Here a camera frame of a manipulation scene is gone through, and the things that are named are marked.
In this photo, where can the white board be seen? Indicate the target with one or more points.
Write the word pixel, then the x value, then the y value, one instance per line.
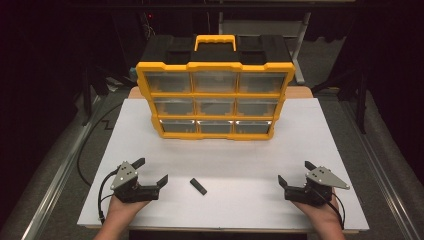
pixel 216 160

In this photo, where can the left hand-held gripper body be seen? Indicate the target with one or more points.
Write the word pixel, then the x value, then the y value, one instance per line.
pixel 133 191

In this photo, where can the clear plastic organizer drawer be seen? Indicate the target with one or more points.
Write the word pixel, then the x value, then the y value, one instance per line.
pixel 262 82

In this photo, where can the person's left hand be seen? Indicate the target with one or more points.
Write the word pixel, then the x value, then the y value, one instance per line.
pixel 125 208

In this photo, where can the aluminium floor rail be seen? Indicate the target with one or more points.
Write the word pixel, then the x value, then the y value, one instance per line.
pixel 56 186
pixel 380 173

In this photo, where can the grey metal stand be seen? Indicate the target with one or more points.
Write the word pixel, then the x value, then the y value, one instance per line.
pixel 301 40

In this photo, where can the black stand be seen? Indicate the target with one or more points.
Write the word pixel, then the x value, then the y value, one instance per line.
pixel 361 110
pixel 87 100

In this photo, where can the small black stick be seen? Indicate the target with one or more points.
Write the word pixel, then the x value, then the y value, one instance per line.
pixel 198 186

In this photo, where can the person's right hand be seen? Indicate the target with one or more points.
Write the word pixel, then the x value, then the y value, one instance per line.
pixel 320 215

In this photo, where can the grid of clear drawers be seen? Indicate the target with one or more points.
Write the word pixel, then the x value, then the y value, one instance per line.
pixel 215 106

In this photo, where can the yellow black organizer cabinet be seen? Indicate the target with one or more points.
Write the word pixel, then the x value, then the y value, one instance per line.
pixel 213 50

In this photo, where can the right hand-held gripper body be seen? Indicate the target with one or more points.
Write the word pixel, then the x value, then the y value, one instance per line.
pixel 313 193

